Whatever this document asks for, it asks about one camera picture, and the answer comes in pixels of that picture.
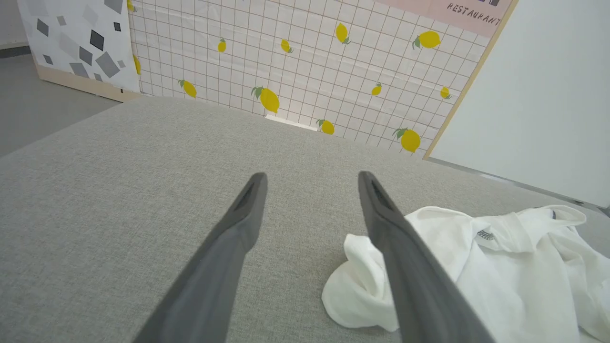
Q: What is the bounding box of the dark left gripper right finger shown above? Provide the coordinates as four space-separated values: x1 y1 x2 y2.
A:
357 171 496 343

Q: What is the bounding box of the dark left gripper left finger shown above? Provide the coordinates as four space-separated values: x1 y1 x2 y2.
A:
133 172 268 343

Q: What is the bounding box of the white long-sleeve shirt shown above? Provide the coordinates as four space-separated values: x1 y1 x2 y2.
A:
322 205 610 343

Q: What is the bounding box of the white rectangular box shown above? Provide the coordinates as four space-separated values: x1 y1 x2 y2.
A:
265 114 318 132

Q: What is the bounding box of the lemon print grid partition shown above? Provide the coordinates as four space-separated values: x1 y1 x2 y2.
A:
126 0 518 160

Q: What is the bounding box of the grey terrazzo print partition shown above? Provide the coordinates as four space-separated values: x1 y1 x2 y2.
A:
17 0 143 103

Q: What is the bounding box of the pink restaurant poster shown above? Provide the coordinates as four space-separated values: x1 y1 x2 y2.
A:
376 0 513 39

